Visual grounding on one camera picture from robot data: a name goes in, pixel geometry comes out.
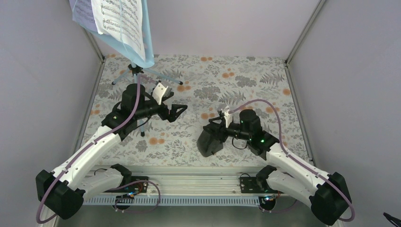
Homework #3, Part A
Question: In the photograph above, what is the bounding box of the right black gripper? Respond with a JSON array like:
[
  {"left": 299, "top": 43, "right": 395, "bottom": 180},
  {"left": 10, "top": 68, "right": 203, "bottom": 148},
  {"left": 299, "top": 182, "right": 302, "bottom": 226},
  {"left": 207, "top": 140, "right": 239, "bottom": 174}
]
[{"left": 203, "top": 116, "right": 251, "bottom": 142}]

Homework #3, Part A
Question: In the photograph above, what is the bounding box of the black metronome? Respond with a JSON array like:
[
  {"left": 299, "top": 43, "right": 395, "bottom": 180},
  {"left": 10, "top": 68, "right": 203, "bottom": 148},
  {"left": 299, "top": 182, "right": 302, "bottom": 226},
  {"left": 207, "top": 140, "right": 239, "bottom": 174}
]
[{"left": 197, "top": 130, "right": 224, "bottom": 157}]

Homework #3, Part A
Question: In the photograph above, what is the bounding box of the light blue music stand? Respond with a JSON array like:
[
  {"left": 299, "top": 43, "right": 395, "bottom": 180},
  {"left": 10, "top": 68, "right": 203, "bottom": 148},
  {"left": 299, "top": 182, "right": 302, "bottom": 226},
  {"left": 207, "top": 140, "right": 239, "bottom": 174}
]
[{"left": 70, "top": 0, "right": 187, "bottom": 139}]

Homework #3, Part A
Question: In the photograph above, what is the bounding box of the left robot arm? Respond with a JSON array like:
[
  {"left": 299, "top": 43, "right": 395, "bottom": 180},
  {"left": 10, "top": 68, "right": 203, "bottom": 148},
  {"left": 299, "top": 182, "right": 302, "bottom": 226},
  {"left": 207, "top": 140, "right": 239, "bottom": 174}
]
[{"left": 35, "top": 83, "right": 187, "bottom": 224}]

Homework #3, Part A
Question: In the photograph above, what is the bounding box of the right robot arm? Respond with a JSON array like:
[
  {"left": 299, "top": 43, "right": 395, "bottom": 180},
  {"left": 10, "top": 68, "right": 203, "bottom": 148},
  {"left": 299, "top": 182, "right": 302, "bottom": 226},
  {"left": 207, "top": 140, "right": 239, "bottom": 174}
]
[{"left": 197, "top": 110, "right": 352, "bottom": 226}]

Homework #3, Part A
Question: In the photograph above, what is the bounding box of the floral patterned mat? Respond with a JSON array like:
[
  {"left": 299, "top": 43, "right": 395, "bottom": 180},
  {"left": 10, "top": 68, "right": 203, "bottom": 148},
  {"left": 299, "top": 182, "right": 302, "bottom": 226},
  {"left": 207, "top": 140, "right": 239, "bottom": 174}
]
[{"left": 97, "top": 55, "right": 311, "bottom": 167}]

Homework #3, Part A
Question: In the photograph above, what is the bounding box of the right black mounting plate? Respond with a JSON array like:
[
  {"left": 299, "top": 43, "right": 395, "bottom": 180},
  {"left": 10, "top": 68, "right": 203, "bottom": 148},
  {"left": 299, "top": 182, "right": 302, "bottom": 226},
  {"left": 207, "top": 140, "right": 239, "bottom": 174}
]
[{"left": 239, "top": 176, "right": 278, "bottom": 194}]

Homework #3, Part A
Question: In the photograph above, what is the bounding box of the black mounting plate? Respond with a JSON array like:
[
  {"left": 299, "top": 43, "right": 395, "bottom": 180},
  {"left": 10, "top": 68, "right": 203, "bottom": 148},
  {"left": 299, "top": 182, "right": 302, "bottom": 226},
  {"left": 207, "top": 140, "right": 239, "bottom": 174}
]
[
  {"left": 239, "top": 176, "right": 278, "bottom": 194},
  {"left": 105, "top": 176, "right": 149, "bottom": 193}
]

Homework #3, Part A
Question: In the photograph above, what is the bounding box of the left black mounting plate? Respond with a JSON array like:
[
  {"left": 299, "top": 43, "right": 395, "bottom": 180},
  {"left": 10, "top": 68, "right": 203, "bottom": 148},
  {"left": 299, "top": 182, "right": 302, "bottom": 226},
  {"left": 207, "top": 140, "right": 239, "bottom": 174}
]
[{"left": 105, "top": 176, "right": 149, "bottom": 193}]

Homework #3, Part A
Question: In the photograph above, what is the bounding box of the white sheet music page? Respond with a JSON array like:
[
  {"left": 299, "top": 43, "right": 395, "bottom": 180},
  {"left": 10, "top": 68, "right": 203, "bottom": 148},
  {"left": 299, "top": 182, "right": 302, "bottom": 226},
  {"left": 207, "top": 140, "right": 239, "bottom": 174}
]
[{"left": 91, "top": 0, "right": 146, "bottom": 63}]

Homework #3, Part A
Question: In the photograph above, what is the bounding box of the black object at corner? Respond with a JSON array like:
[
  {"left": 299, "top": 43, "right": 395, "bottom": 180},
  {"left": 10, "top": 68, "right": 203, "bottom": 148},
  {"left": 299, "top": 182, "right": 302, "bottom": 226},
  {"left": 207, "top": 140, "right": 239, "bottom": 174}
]
[{"left": 383, "top": 212, "right": 401, "bottom": 227}]

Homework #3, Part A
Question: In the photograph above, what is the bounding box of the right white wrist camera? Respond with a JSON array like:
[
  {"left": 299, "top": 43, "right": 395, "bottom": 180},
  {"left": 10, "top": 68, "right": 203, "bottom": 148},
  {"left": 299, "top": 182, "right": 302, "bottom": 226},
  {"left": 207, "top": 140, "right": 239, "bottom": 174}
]
[{"left": 218, "top": 105, "right": 233, "bottom": 128}]

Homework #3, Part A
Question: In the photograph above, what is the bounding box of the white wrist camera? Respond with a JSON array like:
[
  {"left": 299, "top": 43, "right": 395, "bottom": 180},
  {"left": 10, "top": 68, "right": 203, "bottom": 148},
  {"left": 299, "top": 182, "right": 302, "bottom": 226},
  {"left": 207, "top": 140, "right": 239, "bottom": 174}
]
[
  {"left": 151, "top": 81, "right": 174, "bottom": 105},
  {"left": 218, "top": 105, "right": 233, "bottom": 128}
]

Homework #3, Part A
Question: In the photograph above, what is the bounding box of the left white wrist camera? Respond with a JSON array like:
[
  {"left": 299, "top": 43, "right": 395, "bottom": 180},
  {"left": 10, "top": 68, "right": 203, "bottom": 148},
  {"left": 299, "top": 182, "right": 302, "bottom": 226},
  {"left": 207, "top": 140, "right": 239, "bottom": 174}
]
[{"left": 151, "top": 81, "right": 174, "bottom": 105}]

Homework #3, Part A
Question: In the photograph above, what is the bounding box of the aluminium rail base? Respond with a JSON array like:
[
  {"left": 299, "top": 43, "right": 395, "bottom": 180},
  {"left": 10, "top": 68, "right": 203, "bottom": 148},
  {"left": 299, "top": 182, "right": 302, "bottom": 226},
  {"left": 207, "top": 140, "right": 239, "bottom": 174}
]
[{"left": 37, "top": 165, "right": 345, "bottom": 227}]

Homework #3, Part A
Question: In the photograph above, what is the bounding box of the light blue cable duct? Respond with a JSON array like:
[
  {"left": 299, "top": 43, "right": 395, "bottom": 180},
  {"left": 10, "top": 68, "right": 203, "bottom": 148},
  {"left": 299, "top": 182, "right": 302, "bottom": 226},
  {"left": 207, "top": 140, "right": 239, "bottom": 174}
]
[{"left": 61, "top": 196, "right": 262, "bottom": 207}]

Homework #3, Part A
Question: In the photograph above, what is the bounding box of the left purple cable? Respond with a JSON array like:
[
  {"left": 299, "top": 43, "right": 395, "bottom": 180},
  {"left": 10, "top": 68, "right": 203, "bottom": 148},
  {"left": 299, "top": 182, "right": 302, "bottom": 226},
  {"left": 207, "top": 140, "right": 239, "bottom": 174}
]
[{"left": 36, "top": 74, "right": 161, "bottom": 225}]

